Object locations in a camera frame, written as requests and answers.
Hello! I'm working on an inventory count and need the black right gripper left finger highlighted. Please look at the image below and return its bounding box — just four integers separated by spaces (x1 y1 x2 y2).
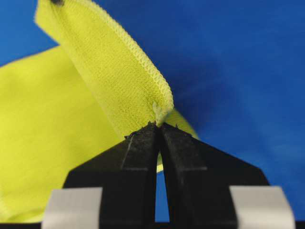
42 121 159 229

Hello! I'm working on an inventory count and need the yellow-green towel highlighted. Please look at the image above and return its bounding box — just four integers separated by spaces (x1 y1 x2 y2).
0 0 197 223

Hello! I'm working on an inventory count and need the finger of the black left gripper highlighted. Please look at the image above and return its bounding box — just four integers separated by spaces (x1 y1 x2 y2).
51 0 64 5

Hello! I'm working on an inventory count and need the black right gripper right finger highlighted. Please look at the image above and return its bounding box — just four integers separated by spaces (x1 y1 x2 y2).
158 123 296 229

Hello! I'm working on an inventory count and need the blue table cloth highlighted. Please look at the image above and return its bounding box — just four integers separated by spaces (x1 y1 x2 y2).
0 0 305 220

